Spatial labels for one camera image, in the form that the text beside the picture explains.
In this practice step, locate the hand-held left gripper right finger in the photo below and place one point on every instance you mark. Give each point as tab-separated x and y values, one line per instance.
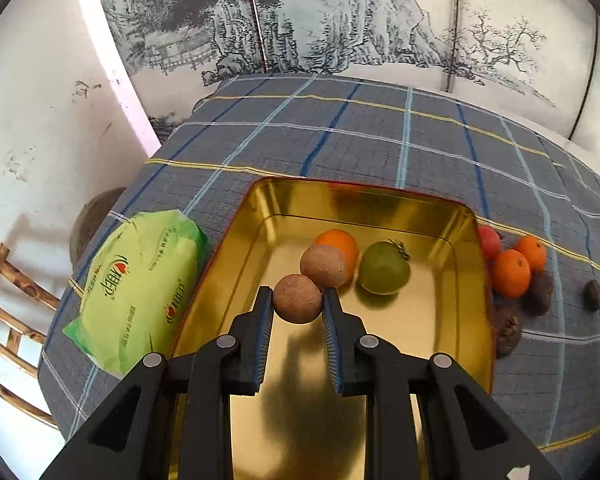
330	340

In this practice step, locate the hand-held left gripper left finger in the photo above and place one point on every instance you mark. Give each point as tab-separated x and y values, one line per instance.
266	330

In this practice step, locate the brown round fruit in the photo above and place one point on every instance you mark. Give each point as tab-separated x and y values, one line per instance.
297	297
323	266

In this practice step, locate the red and gold tin box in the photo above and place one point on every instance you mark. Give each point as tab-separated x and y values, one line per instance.
430	320

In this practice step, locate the dark brown water chestnut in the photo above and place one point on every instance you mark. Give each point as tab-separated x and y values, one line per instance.
506	332
539	294
593	294

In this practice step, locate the small red tomato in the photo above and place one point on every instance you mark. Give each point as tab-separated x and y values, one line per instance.
489	242

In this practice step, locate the small orange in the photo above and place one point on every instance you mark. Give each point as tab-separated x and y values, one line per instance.
511	272
531	251

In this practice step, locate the green tomato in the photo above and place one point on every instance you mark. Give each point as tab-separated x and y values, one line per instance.
382	267

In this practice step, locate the large orange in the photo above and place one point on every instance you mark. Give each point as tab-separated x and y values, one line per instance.
341	246

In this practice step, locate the green tissue pack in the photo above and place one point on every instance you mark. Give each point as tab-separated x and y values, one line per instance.
130	285

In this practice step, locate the dark round stool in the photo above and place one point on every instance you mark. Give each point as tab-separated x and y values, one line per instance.
92	220

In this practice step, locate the blue plaid tablecloth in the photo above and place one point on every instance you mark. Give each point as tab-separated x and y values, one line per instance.
380	135

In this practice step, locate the thin red wall strip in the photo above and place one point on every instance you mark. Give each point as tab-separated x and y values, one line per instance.
257	15

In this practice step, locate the landscape wall mural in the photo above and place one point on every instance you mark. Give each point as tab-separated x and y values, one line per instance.
330	10

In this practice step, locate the curved metal wall strip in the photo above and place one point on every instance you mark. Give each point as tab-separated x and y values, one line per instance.
452	25
586	75

